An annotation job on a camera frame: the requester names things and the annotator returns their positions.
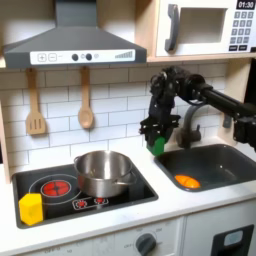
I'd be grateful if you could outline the yellow block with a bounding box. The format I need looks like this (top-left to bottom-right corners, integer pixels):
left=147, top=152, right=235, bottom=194
left=18, top=192, right=45, bottom=227

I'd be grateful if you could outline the dark grey sink basin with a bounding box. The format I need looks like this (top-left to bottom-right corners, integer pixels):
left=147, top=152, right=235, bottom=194
left=153, top=143, right=256, bottom=193

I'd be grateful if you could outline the green block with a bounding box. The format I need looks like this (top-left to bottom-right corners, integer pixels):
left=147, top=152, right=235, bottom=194
left=146, top=135, right=167, bottom=157

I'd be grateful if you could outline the wooden spoon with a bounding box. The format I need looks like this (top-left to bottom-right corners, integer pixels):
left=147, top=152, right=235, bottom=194
left=77, top=65, right=96, bottom=131

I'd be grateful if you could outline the white toy microwave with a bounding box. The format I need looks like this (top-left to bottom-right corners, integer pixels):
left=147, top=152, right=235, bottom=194
left=155, top=0, right=256, bottom=58

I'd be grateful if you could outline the black door handle panel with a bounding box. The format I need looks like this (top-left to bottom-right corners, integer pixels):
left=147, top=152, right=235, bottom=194
left=210, top=224, right=255, bottom=256

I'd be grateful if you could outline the orange toy vegetable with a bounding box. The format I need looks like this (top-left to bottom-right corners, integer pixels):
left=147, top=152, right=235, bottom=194
left=174, top=173, right=202, bottom=190

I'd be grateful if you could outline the grey oven knob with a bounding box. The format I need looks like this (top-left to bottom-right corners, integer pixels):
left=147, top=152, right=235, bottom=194
left=134, top=232, right=158, bottom=256

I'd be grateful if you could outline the black stove top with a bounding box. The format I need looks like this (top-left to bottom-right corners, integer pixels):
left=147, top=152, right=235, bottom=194
left=11, top=155, right=159, bottom=230

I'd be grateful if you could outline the grey range hood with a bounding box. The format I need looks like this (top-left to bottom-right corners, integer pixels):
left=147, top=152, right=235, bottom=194
left=2, top=0, right=148, bottom=70

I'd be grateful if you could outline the dark grey tap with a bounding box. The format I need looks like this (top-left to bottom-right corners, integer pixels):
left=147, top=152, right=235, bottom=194
left=175, top=102, right=233, bottom=150

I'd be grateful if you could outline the steel pot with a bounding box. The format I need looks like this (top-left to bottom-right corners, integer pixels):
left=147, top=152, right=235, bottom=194
left=72, top=150, right=139, bottom=199

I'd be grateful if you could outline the wooden slotted spatula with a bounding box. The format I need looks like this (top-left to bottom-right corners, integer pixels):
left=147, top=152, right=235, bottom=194
left=25, top=68, right=48, bottom=136

